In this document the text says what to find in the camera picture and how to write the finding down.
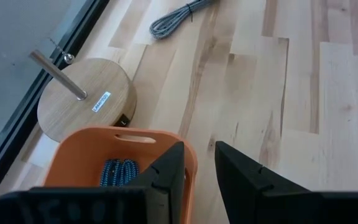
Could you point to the white shade wooden base lamp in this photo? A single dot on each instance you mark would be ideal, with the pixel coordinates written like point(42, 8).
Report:
point(85, 102)

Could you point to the red bowl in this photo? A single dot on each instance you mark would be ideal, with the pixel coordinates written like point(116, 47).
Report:
point(82, 155)

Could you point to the black aluminium table frame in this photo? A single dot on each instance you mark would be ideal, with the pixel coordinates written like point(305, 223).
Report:
point(20, 124)

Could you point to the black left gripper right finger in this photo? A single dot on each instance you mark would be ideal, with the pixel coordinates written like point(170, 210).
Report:
point(247, 196)

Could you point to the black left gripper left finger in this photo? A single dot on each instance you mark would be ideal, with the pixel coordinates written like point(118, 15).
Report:
point(166, 199)

